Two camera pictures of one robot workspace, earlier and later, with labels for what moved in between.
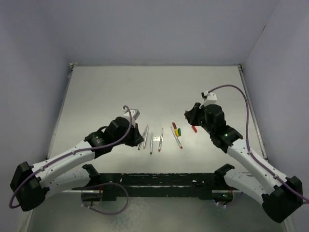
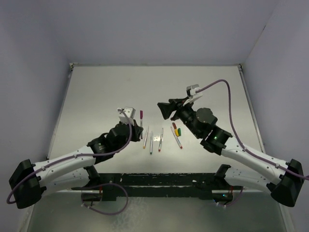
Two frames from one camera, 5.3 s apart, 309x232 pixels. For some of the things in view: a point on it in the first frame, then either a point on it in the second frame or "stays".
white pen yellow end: [145, 137] stays
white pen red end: [161, 140] stays
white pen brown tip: [181, 147] stays
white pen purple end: [140, 143] → [141, 122]
